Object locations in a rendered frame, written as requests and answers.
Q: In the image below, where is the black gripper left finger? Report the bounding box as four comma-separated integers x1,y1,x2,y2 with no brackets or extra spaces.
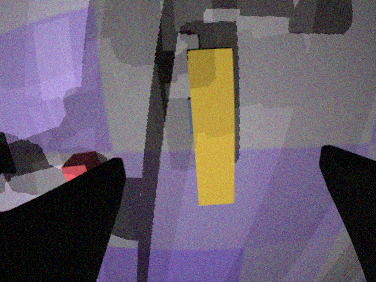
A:
0,158,125,282

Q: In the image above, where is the red rectangular block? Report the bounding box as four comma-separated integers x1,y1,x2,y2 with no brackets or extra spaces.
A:
61,152,100,182

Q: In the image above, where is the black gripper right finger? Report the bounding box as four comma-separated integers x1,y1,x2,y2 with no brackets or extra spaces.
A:
319,145,376,282

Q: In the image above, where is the yellow bar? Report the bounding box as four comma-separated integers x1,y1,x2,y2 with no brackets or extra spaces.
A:
187,46,235,206

